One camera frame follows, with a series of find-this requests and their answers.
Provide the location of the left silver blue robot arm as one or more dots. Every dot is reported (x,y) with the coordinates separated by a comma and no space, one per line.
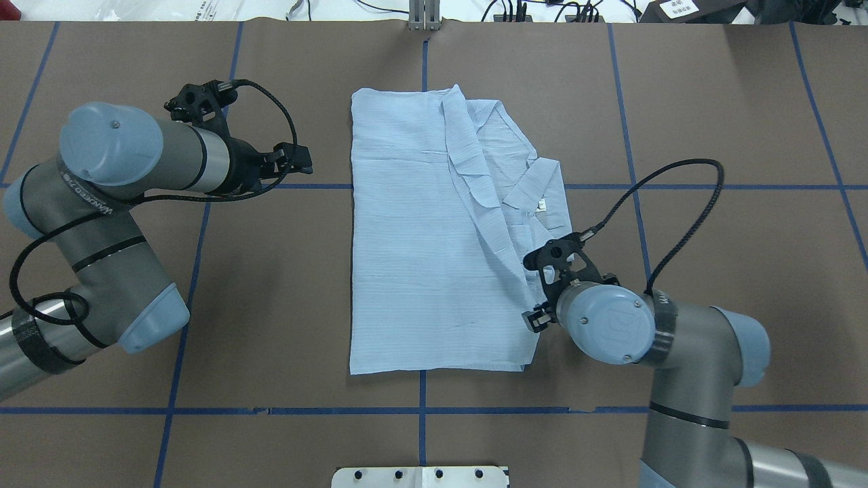
(90,279)

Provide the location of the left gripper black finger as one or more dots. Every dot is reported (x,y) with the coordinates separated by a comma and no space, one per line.
(286,159)

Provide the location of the aluminium frame post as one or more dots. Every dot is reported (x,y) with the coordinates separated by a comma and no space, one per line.
(424,15)

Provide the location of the black power box with label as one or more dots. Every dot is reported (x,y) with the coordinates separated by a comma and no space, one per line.
(691,12)

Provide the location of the brown paper table cover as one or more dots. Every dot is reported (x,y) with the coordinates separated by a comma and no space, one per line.
(257,392)

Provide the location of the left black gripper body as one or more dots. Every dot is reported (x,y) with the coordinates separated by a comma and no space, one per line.
(244,166)

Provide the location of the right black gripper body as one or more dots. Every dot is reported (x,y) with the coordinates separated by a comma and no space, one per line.
(538,318)

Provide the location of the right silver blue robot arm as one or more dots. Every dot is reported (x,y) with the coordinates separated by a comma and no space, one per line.
(699,355)

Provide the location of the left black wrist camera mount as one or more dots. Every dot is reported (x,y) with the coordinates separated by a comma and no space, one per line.
(201,106)

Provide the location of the light blue button shirt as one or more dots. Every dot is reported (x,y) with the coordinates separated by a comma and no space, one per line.
(449,196)

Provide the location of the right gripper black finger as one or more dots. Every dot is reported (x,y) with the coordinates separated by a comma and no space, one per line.
(539,318)

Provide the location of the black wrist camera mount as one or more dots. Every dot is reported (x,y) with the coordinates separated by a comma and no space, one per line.
(562,261)
(201,106)

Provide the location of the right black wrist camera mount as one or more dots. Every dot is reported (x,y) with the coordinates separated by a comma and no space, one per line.
(562,261)

